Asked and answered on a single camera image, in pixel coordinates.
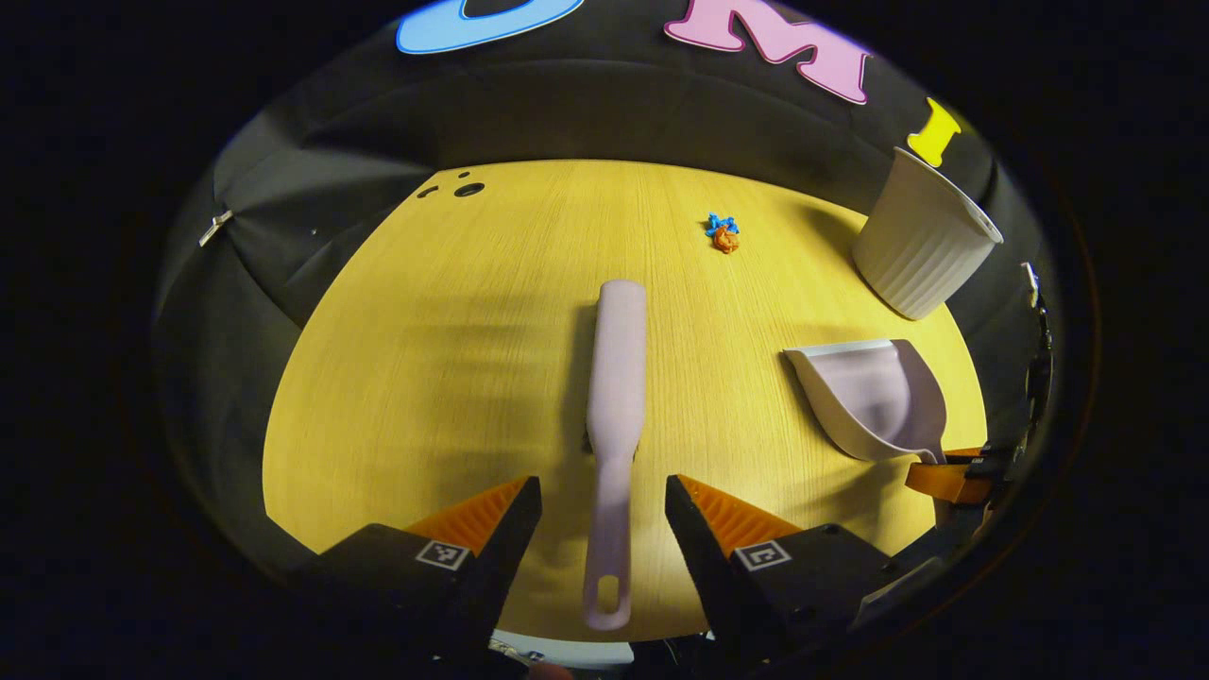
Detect small lilac broom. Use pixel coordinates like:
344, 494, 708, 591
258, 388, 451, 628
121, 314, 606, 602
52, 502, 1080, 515
582, 279, 649, 632

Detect yellow wooden desktop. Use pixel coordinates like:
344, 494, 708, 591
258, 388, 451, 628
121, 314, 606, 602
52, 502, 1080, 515
262, 159, 988, 643

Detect black backdrop cloth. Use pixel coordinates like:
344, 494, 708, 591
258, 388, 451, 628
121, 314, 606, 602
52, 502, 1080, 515
151, 0, 1051, 577

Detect lilac dustpan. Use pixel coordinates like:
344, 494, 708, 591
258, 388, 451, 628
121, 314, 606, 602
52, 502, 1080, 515
784, 338, 948, 466

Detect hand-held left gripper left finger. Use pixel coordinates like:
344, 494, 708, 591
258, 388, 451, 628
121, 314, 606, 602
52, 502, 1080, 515
283, 475, 544, 662

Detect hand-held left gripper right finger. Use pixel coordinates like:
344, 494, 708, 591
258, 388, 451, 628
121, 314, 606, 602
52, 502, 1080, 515
664, 474, 945, 662

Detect white ribbed garbage bin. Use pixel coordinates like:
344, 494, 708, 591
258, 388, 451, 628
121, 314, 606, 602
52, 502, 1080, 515
852, 146, 1004, 322

